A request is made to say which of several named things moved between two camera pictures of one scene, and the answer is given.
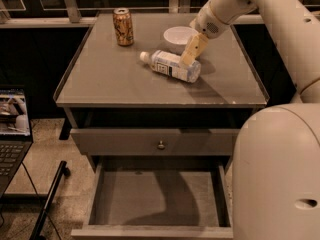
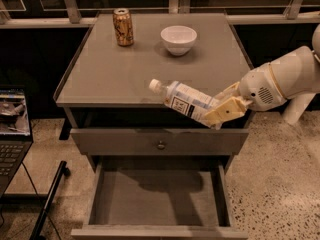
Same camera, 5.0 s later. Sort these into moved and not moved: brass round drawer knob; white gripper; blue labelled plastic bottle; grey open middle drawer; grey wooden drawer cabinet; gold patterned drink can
Moved: blue labelled plastic bottle; white gripper
Not moved: grey wooden drawer cabinet; brass round drawer knob; gold patterned drink can; grey open middle drawer
